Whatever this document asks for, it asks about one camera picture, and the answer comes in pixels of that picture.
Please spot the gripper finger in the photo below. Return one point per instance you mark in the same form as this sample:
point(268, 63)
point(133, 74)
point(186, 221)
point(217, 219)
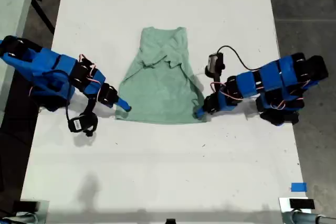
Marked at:
point(124, 105)
point(201, 113)

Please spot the pale green T-shirt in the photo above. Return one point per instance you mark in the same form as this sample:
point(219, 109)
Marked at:
point(160, 95)

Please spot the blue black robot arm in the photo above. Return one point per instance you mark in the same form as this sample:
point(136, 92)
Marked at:
point(47, 72)
point(283, 77)

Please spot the black stand leg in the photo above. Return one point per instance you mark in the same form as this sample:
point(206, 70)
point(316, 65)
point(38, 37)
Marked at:
point(43, 15)

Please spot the tiny black block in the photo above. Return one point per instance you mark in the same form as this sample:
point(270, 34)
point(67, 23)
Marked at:
point(170, 221)

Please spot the blue tape strip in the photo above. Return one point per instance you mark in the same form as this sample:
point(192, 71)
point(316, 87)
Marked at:
point(298, 187)

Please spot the shiny metal plate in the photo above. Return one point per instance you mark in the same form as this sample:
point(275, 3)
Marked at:
point(284, 204)

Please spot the pale green side table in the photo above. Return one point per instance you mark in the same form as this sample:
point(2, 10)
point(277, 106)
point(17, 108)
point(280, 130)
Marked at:
point(13, 6)

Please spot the small black box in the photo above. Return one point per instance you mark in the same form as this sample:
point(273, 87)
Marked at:
point(26, 206)
point(302, 203)

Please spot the pale grey blue tube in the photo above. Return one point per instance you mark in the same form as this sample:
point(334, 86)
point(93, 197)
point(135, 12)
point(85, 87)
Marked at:
point(302, 218)

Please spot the short black camera stalk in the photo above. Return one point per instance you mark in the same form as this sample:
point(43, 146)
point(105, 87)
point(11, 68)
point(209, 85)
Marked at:
point(218, 85)
point(90, 106)

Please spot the black camera box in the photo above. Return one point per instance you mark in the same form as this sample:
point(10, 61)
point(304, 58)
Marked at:
point(77, 124)
point(214, 62)

